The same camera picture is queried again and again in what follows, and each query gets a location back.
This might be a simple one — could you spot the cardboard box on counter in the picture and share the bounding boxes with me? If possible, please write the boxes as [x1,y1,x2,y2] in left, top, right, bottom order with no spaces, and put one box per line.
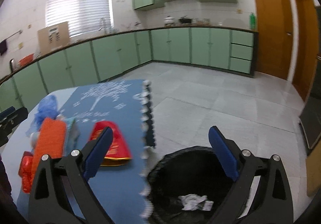
[38,22,70,56]

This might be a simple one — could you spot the sink faucet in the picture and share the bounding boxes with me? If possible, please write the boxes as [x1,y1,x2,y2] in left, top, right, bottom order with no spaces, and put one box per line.
[99,18,107,35]

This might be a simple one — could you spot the red plastic bag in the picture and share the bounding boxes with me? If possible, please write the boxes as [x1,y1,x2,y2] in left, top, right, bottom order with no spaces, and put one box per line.
[18,151,33,194]

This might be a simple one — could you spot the dark towel on rail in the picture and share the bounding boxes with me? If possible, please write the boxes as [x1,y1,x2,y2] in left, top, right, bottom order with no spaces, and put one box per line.
[0,39,8,56]

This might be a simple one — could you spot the black trash bin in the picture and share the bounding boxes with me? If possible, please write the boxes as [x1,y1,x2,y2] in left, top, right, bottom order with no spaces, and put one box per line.
[147,146,233,223]

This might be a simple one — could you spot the wooden door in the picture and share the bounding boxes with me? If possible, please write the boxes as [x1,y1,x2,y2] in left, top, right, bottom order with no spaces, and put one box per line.
[255,0,293,80]
[292,0,319,101]

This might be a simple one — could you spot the red basin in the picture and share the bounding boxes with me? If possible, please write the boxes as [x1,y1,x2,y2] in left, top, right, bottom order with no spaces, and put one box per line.
[19,54,34,67]

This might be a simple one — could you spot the light blue milk carton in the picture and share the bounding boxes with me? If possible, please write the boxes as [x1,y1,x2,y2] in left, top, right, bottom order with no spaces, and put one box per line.
[63,118,80,156]

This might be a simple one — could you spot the white pot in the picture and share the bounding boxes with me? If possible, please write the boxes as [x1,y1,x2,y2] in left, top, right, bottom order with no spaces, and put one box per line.
[164,15,175,26]

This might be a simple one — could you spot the green bottle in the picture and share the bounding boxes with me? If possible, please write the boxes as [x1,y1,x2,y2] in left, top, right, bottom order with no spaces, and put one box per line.
[249,13,256,31]

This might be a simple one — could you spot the wall towel rail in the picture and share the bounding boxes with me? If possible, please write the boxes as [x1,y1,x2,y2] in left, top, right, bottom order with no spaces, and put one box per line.
[5,29,23,40]

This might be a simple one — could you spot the window blind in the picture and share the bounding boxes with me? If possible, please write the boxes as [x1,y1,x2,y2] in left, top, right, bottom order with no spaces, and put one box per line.
[46,0,114,37]

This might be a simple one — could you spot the green lower kitchen cabinets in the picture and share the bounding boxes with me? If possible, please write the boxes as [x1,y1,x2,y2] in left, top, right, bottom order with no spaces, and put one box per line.
[1,26,258,110]

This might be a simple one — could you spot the red foil snack bag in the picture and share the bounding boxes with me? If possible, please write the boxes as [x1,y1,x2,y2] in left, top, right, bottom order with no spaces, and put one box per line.
[89,121,132,167]

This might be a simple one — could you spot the blue coffee tree tablecloth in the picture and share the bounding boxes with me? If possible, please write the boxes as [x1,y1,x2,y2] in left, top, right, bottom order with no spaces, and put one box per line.
[17,80,154,223]

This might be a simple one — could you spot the blue plastic bag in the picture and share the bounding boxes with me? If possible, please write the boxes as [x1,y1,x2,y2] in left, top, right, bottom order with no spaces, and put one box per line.
[26,95,59,137]

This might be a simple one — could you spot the electric kettle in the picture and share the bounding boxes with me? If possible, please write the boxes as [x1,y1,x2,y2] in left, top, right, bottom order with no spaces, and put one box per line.
[9,59,16,73]

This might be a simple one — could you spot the crumpled white paper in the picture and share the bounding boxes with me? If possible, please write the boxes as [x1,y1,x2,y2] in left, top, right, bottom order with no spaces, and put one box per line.
[179,194,214,211]

